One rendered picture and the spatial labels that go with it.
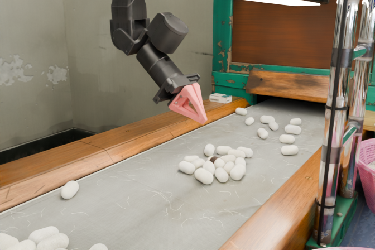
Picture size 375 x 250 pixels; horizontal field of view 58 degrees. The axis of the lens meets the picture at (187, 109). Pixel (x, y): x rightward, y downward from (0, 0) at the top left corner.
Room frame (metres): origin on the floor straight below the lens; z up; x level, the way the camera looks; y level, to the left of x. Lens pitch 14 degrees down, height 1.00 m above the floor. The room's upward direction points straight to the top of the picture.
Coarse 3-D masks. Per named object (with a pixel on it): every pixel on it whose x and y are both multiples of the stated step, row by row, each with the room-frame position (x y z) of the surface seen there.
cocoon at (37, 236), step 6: (42, 228) 0.36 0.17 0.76; (48, 228) 0.36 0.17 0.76; (54, 228) 0.36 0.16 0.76; (30, 234) 0.35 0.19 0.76; (36, 234) 0.35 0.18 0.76; (42, 234) 0.35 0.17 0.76; (48, 234) 0.35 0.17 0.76; (54, 234) 0.35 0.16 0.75; (36, 240) 0.34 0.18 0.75; (36, 246) 0.34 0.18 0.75
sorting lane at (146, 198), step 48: (192, 144) 0.70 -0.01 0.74; (240, 144) 0.70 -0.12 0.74; (288, 144) 0.70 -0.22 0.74; (96, 192) 0.48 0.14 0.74; (144, 192) 0.48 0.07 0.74; (192, 192) 0.48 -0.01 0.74; (240, 192) 0.48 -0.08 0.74; (96, 240) 0.36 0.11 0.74; (144, 240) 0.36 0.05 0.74; (192, 240) 0.36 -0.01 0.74
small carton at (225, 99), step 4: (212, 96) 1.01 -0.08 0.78; (216, 96) 1.00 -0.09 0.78; (220, 96) 1.00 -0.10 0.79; (224, 96) 1.00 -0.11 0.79; (228, 96) 1.00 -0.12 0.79; (212, 100) 1.01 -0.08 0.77; (216, 100) 1.00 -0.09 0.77; (220, 100) 0.99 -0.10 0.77; (224, 100) 0.99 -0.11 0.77; (228, 100) 0.99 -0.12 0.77
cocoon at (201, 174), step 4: (200, 168) 0.53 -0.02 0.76; (196, 172) 0.52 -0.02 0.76; (200, 172) 0.51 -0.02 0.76; (204, 172) 0.51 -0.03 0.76; (208, 172) 0.51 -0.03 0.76; (196, 176) 0.52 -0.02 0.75; (200, 176) 0.51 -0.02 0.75; (204, 176) 0.50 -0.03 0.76; (208, 176) 0.50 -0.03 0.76; (212, 176) 0.51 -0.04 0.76; (200, 180) 0.51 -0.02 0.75; (204, 180) 0.50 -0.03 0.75; (208, 180) 0.50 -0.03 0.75; (212, 180) 0.50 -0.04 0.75
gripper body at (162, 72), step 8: (160, 64) 0.69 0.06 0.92; (168, 64) 0.69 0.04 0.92; (152, 72) 0.69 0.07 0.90; (160, 72) 0.68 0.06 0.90; (168, 72) 0.68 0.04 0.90; (176, 72) 0.68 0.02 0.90; (160, 80) 0.68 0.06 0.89; (168, 80) 0.64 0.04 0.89; (192, 80) 0.70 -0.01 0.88; (160, 88) 0.65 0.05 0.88; (168, 88) 0.64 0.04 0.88; (160, 96) 0.66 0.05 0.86; (168, 96) 0.68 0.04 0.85
